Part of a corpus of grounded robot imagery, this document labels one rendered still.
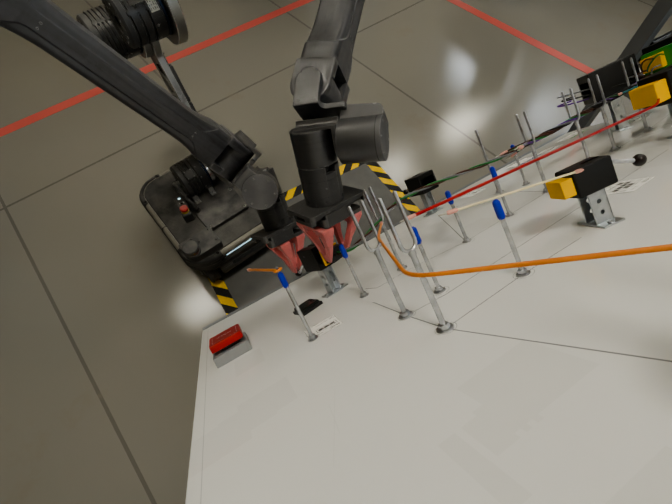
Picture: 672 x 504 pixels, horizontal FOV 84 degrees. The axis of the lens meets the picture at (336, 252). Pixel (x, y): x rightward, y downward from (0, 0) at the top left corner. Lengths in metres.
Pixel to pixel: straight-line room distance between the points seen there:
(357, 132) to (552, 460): 0.38
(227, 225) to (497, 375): 1.60
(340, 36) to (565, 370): 0.47
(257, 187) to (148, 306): 1.47
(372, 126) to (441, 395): 0.31
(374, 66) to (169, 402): 2.50
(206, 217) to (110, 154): 1.05
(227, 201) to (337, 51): 1.38
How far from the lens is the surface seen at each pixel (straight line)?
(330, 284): 0.66
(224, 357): 0.59
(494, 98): 2.96
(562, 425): 0.26
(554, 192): 0.50
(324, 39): 0.57
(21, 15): 0.57
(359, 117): 0.50
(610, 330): 0.32
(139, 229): 2.27
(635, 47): 1.30
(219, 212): 1.84
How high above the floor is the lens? 1.67
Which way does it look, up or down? 60 degrees down
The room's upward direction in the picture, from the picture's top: straight up
